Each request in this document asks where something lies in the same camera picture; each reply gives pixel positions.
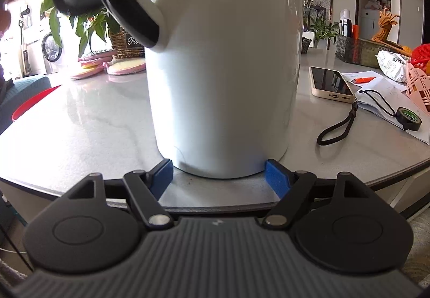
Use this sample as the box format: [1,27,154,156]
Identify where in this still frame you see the white plastic bag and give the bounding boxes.
[375,50,414,82]

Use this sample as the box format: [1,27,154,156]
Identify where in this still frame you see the stick vacuum cleaner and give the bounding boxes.
[18,20,31,77]

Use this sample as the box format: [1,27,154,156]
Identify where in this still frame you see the black tape roll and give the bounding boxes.
[395,107,422,132]

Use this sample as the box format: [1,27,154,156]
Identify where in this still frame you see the black lanyard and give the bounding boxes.
[316,89,404,146]

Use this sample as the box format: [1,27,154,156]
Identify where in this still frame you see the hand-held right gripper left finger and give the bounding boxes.
[69,158,174,230]

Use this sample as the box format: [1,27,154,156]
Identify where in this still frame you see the dark mesh basket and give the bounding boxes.
[335,34,382,65]

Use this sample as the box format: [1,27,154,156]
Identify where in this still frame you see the peace lily in wicker basket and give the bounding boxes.
[40,0,147,60]

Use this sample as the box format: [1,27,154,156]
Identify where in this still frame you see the orange deer figure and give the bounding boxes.
[371,9,413,54]

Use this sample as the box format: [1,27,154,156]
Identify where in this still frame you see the gold smartphone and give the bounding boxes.
[309,66,356,103]

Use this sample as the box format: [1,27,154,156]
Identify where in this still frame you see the white papers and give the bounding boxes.
[340,71,430,146]

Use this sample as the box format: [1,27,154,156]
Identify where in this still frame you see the white washing machine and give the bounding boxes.
[41,32,68,74]

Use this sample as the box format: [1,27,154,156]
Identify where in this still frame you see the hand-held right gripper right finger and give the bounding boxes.
[263,158,372,230]

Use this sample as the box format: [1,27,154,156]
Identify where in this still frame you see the blue-grey sofa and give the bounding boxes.
[0,74,52,138]

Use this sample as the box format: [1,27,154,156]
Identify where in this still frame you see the white container with black handle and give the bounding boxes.
[79,0,305,179]

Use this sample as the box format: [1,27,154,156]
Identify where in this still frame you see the red plastic basin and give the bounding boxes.
[12,84,63,122]

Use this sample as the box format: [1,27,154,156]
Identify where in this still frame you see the pink plastic basket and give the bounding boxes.
[405,61,430,114]

